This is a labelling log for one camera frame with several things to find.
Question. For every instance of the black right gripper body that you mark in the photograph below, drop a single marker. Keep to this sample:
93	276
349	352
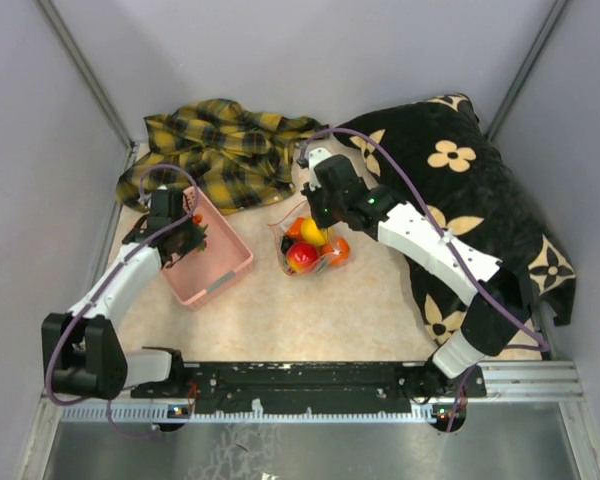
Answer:
326	210

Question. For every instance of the clear orange-zipper zip bag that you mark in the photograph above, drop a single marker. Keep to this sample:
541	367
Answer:
278	230

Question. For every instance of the pink plastic basket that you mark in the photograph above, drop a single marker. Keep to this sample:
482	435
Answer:
202	276

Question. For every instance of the yellow plaid shirt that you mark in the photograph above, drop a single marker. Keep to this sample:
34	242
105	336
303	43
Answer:
239	159

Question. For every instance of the black floral pillow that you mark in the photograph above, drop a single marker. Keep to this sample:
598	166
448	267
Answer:
467	188

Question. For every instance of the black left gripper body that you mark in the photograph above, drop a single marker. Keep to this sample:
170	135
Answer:
185	231

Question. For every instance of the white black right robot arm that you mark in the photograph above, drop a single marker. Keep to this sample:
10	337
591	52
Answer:
497	299

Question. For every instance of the orange toy fruit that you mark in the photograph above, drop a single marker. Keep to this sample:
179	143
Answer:
295	230
336	251

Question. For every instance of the yellow toy fruit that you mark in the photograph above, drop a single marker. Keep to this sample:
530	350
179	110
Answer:
312	234

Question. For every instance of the red toy cherry bunch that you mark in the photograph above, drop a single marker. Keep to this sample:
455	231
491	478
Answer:
198	230

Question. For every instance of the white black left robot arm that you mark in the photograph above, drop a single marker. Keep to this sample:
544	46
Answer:
82	354

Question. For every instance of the red toy fruit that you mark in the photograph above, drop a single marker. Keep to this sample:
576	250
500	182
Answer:
302	257

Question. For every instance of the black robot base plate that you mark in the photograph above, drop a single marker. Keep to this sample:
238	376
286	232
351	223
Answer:
318	388

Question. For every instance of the dark toy grapes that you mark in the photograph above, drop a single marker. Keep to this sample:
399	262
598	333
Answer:
286	243

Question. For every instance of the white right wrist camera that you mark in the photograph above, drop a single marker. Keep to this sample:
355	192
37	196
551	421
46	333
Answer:
311	159

